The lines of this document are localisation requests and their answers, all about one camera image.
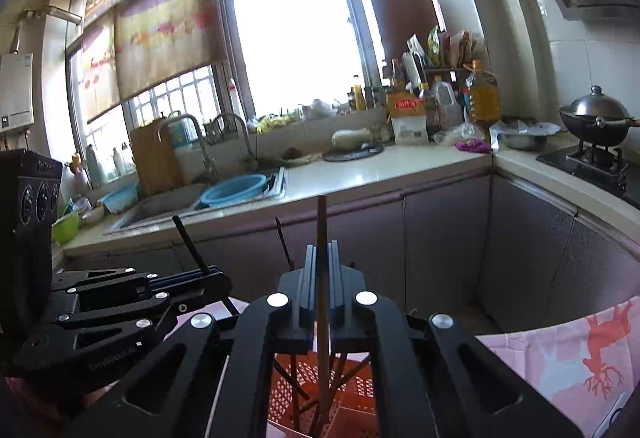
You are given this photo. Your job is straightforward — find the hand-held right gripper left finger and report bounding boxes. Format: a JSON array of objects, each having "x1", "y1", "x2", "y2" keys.
[{"x1": 65, "y1": 244, "x2": 319, "y2": 438}]

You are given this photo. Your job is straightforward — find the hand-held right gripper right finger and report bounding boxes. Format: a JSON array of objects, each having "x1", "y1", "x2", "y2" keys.
[{"x1": 329, "y1": 241, "x2": 586, "y2": 438}]

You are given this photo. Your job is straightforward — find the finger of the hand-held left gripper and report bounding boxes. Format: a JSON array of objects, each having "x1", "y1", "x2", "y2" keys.
[
  {"x1": 52, "y1": 267, "x2": 233, "y2": 324},
  {"x1": 12, "y1": 303, "x2": 241, "y2": 389}
]

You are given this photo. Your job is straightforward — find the black chopstick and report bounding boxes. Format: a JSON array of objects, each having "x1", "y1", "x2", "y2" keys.
[
  {"x1": 172, "y1": 215, "x2": 211, "y2": 276},
  {"x1": 275, "y1": 217, "x2": 294, "y2": 270}
]

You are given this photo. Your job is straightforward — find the brown wooden chopstick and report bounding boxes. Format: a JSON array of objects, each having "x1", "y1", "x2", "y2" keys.
[{"x1": 317, "y1": 195, "x2": 332, "y2": 425}]

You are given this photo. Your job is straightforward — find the orange plastic utensil basket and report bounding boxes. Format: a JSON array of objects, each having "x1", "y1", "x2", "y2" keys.
[{"x1": 269, "y1": 352, "x2": 382, "y2": 438}]

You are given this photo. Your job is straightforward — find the green plastic bowl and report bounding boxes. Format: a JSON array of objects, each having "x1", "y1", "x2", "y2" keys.
[{"x1": 52, "y1": 210, "x2": 81, "y2": 247}]

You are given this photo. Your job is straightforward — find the steel kitchen sink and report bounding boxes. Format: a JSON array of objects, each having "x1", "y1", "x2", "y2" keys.
[{"x1": 104, "y1": 167, "x2": 289, "y2": 235}]

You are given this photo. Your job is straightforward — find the bundle of brown chopsticks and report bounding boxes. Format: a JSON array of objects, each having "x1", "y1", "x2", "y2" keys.
[{"x1": 276, "y1": 355, "x2": 373, "y2": 438}]

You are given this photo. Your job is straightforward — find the teal plastic colander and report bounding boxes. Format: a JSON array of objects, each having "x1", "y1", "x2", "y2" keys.
[{"x1": 99, "y1": 183, "x2": 139, "y2": 215}]

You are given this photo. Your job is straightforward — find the blue plastic basin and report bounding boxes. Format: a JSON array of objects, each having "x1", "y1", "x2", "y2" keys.
[{"x1": 199, "y1": 173, "x2": 269, "y2": 209}]

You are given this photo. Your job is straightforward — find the grey kitchen cabinets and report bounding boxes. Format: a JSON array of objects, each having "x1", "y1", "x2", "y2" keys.
[{"x1": 64, "y1": 172, "x2": 640, "y2": 335}]

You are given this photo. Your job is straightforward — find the wooden cutting board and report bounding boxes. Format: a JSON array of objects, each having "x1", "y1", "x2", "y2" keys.
[{"x1": 129, "y1": 117, "x2": 184, "y2": 199}]

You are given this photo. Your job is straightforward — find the black round trivet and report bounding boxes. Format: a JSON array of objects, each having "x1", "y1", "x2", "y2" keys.
[{"x1": 322, "y1": 142, "x2": 384, "y2": 164}]

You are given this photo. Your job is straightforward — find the tall metal faucet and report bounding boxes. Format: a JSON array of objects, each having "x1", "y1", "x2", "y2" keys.
[{"x1": 159, "y1": 113, "x2": 221, "y2": 185}]

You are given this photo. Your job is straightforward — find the white radish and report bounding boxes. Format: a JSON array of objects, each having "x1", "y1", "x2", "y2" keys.
[{"x1": 330, "y1": 127, "x2": 374, "y2": 150}]

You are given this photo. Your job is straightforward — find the white water heater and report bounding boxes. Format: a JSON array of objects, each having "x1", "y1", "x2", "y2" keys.
[{"x1": 0, "y1": 53, "x2": 36, "y2": 134}]

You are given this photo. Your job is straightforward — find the curved metal faucet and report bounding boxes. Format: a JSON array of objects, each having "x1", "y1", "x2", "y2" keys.
[{"x1": 210, "y1": 111, "x2": 259, "y2": 172}]

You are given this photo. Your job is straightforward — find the white plastic bag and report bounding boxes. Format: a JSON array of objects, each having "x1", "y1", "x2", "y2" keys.
[{"x1": 302, "y1": 98, "x2": 342, "y2": 120}]

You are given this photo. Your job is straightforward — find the printed roller blind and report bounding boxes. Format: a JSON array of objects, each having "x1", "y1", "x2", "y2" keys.
[
  {"x1": 79, "y1": 13, "x2": 122, "y2": 124},
  {"x1": 114, "y1": 0, "x2": 229, "y2": 102}
]

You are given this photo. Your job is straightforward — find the yellow red label bag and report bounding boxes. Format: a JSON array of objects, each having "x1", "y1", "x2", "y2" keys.
[{"x1": 387, "y1": 90, "x2": 429, "y2": 147}]

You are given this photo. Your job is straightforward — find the pink printed tablecloth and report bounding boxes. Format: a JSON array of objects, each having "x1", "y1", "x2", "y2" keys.
[{"x1": 170, "y1": 295, "x2": 640, "y2": 438}]

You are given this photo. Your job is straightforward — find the white plastic jug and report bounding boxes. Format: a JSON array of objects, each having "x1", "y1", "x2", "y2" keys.
[{"x1": 431, "y1": 75, "x2": 459, "y2": 127}]

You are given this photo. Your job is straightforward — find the dark sauce bottle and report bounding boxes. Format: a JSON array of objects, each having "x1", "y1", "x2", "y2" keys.
[{"x1": 389, "y1": 58, "x2": 407, "y2": 94}]

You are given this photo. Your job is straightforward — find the steel mixing bowl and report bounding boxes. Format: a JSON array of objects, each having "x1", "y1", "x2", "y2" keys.
[{"x1": 499, "y1": 120, "x2": 562, "y2": 152}]

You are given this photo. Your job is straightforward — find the large cooking oil bottle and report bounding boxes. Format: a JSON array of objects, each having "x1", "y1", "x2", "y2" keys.
[{"x1": 464, "y1": 60, "x2": 502, "y2": 125}]

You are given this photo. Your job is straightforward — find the group of seasoning packets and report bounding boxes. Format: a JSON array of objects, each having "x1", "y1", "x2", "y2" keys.
[{"x1": 407, "y1": 25, "x2": 487, "y2": 70}]

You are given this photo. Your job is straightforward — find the kitchen window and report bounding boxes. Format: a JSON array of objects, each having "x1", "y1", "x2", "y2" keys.
[{"x1": 65, "y1": 0, "x2": 453, "y2": 179}]

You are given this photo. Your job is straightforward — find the brown cardboard sheet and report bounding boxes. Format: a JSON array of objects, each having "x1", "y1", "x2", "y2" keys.
[{"x1": 364, "y1": 0, "x2": 442, "y2": 70}]

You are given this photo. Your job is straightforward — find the black gas stove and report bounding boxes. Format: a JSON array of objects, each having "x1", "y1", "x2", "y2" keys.
[{"x1": 536, "y1": 142, "x2": 632, "y2": 200}]

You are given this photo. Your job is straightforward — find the wok with steel lid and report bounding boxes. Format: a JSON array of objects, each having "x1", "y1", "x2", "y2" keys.
[{"x1": 558, "y1": 85, "x2": 640, "y2": 145}]

